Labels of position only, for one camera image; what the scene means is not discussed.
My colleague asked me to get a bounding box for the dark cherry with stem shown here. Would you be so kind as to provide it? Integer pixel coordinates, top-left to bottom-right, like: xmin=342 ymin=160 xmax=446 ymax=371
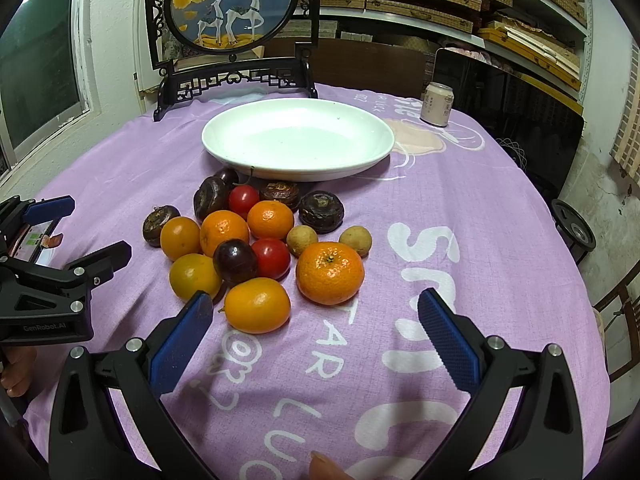
xmin=214 ymin=166 xmax=252 ymax=188

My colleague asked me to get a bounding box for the deer painting screen stand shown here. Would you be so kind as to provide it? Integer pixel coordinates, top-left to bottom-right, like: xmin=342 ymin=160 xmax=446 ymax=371
xmin=144 ymin=0 xmax=320 ymax=122

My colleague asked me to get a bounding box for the smartphone on table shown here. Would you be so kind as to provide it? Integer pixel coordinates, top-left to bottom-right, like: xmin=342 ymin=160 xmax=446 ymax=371
xmin=11 ymin=219 xmax=63 ymax=266

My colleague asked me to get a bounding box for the large mandarin orange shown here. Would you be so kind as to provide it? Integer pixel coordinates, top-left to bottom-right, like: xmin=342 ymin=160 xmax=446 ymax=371
xmin=295 ymin=242 xmax=364 ymax=307

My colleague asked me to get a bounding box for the yellow orange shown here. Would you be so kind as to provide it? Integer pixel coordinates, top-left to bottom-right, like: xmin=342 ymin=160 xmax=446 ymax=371
xmin=168 ymin=254 xmax=222 ymax=301

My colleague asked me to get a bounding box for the white shelf with boxes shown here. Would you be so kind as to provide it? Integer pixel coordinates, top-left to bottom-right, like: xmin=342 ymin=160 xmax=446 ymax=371
xmin=295 ymin=0 xmax=592 ymax=103

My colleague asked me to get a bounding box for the yellow-orange kumquat front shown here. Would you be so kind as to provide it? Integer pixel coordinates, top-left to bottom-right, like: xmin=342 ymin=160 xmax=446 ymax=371
xmin=222 ymin=278 xmax=291 ymax=335

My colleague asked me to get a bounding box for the person left hand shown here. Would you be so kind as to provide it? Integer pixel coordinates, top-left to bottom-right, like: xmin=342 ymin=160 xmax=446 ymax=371
xmin=1 ymin=347 xmax=37 ymax=398

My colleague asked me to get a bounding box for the black chair back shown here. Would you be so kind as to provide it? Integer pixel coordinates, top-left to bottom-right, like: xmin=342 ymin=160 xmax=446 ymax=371
xmin=433 ymin=49 xmax=584 ymax=202

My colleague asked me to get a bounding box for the water chestnut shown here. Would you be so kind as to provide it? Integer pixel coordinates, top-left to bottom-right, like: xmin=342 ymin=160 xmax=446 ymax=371
xmin=142 ymin=205 xmax=180 ymax=248
xmin=259 ymin=181 xmax=302 ymax=212
xmin=193 ymin=176 xmax=231 ymax=223
xmin=298 ymin=191 xmax=345 ymax=234

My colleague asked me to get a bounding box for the longan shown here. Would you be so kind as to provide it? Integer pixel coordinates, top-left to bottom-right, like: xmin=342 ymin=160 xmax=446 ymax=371
xmin=338 ymin=226 xmax=372 ymax=258
xmin=285 ymin=226 xmax=319 ymax=258

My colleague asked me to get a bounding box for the purple printed tablecloth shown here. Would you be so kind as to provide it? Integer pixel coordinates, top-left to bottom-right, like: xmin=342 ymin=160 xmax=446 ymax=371
xmin=36 ymin=87 xmax=610 ymax=479

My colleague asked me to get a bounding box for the black round stool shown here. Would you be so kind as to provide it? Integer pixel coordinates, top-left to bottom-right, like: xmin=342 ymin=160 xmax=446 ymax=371
xmin=550 ymin=200 xmax=597 ymax=264

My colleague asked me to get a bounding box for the person right hand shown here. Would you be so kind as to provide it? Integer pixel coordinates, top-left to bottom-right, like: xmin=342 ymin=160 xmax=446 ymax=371
xmin=308 ymin=451 xmax=352 ymax=480

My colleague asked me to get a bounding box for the wooden chair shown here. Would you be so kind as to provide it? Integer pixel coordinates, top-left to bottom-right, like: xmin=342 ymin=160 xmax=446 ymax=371
xmin=592 ymin=259 xmax=640 ymax=384

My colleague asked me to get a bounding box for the red cherry tomato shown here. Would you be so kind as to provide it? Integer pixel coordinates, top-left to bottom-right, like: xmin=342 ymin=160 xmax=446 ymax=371
xmin=228 ymin=184 xmax=260 ymax=220
xmin=252 ymin=238 xmax=291 ymax=280

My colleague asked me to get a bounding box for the window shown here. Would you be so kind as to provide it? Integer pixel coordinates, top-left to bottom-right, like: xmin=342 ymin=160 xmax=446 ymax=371
xmin=1 ymin=0 xmax=100 ymax=172

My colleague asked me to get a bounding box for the brown wooden board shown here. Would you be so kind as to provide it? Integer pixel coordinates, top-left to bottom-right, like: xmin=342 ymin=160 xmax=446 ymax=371
xmin=263 ymin=37 xmax=432 ymax=100

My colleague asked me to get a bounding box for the red cherry tomato back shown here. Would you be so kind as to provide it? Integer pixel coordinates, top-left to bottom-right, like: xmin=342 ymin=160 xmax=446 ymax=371
xmin=228 ymin=184 xmax=260 ymax=220

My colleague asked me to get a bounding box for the pink beverage can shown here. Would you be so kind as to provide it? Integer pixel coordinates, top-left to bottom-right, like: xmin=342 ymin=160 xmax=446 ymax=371
xmin=420 ymin=81 xmax=454 ymax=127

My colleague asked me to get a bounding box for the white oval plate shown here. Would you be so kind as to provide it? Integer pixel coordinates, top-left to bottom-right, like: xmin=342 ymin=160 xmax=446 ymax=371
xmin=202 ymin=98 xmax=395 ymax=182

